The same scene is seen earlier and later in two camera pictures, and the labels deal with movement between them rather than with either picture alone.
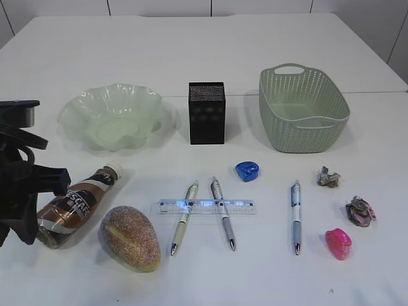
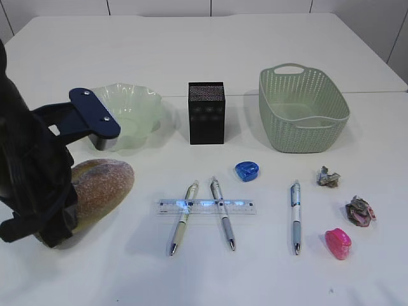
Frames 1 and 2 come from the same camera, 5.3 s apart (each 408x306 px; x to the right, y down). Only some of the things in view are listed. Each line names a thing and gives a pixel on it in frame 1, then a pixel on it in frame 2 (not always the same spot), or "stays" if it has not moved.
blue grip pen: (296, 204) stays
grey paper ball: (327, 180) stays
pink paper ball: (359, 213) stays
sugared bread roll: (129, 238) to (100, 187)
